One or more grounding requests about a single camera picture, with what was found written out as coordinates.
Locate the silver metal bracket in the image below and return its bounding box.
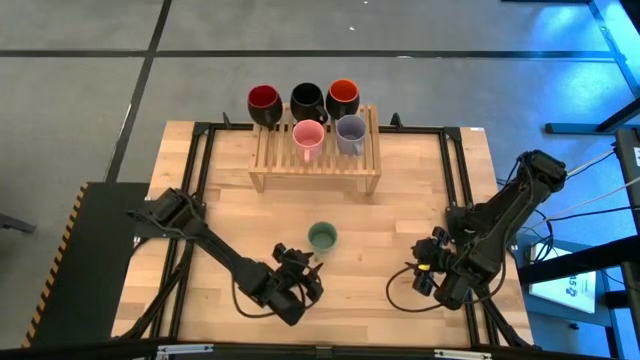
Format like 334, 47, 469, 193
155, 343, 216, 360
433, 348, 494, 360

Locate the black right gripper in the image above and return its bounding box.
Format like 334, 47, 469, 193
412, 225, 454, 297

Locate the black mug red inside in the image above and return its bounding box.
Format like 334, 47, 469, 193
246, 84, 285, 131

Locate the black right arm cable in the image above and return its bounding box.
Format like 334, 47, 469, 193
385, 263, 474, 314

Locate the white printed sign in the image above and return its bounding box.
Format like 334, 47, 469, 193
528, 243, 599, 315

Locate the black mat yellow striped edge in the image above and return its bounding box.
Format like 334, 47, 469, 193
21, 181, 151, 349

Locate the black metal table frame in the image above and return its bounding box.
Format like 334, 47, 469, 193
119, 111, 534, 351

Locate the black metal stand frame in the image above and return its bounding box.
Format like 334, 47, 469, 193
501, 0, 640, 136

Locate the pink mug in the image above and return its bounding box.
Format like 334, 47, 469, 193
292, 119, 327, 163

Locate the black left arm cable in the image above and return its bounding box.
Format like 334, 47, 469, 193
230, 277, 307, 320

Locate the wooden slatted rack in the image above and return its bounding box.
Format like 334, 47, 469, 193
248, 103, 383, 196

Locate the black vertical post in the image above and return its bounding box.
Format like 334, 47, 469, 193
613, 127, 640, 360

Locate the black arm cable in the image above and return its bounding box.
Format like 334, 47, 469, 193
230, 277, 307, 320
385, 263, 474, 314

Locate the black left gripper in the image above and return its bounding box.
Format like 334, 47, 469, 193
272, 243, 325, 300

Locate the green mug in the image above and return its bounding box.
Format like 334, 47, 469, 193
306, 221, 339, 254

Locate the all black mug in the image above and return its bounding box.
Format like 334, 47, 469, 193
289, 82, 330, 126

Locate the blue mug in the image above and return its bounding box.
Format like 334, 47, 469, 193
334, 114, 368, 158

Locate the black mug orange inside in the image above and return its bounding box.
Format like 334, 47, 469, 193
325, 78, 362, 122

